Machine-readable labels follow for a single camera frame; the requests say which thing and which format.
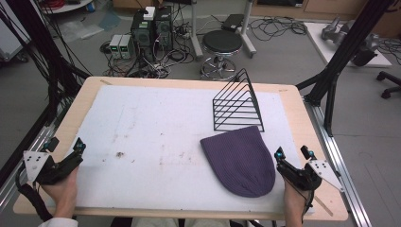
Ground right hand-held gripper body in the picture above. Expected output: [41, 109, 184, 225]
[275, 158, 345, 193]

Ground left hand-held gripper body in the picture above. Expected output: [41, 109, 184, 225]
[23, 150, 84, 186]

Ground purple knitted beanie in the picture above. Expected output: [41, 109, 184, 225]
[200, 125, 277, 199]

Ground person's left hand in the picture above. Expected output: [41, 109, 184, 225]
[41, 166, 80, 219]

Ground person's right hand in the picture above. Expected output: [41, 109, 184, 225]
[282, 178, 312, 221]

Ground thin wooden stick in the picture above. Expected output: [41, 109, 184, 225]
[313, 194, 335, 218]

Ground white table mat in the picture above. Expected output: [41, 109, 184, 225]
[75, 84, 316, 216]

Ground grey power supply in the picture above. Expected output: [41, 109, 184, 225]
[109, 34, 124, 60]
[118, 34, 135, 61]

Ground black office chair base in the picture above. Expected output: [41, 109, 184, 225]
[375, 70, 401, 100]

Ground grey equipment case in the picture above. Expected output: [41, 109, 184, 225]
[0, 0, 31, 63]

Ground white floor board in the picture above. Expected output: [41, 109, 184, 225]
[304, 22, 393, 68]

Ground clear plastic sheet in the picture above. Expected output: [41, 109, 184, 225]
[58, 20, 105, 44]

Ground black round stool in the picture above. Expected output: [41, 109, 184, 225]
[200, 29, 244, 81]

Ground grey table leg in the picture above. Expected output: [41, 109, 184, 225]
[240, 0, 258, 60]
[188, 0, 205, 61]

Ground black computer tower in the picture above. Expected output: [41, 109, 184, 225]
[130, 10, 156, 61]
[153, 5, 175, 52]

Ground round white table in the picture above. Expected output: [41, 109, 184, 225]
[40, 0, 95, 15]

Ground black flat box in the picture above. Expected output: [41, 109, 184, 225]
[220, 13, 246, 33]

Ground white box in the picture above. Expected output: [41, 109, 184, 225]
[143, 6, 157, 22]

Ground thin black cable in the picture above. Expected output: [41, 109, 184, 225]
[283, 176, 316, 225]

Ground aluminium rail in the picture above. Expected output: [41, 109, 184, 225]
[0, 100, 74, 216]
[303, 96, 374, 227]

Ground black braided cable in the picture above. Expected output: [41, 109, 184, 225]
[14, 165, 55, 223]

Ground black wire file rack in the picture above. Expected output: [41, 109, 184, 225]
[212, 67, 266, 133]

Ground black metal stand with cables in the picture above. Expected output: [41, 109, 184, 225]
[0, 0, 93, 127]

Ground black metal frame stand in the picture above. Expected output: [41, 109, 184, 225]
[295, 0, 397, 138]

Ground tangle of cables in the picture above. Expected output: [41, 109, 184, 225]
[99, 18, 202, 79]

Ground black floor cables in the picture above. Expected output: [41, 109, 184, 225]
[248, 15, 308, 43]

